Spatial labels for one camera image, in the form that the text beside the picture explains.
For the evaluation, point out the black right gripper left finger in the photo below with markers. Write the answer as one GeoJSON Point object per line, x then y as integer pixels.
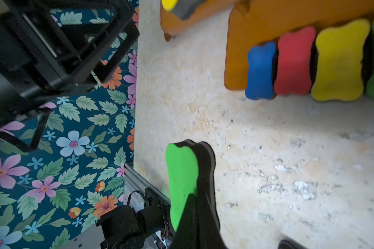
{"type": "Point", "coordinates": [197, 228]}

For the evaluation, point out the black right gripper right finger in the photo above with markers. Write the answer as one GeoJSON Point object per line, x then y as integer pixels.
{"type": "Point", "coordinates": [287, 244]}

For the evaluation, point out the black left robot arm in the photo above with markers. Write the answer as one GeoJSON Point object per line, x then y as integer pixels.
{"type": "Point", "coordinates": [40, 60]}

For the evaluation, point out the red eraser lower shelf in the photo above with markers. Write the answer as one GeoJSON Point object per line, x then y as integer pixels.
{"type": "Point", "coordinates": [293, 66]}

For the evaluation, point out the blue eraser lower left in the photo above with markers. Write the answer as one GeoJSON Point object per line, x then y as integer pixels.
{"type": "Point", "coordinates": [260, 72]}

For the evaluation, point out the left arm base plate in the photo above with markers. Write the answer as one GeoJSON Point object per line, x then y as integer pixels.
{"type": "Point", "coordinates": [126, 228]}

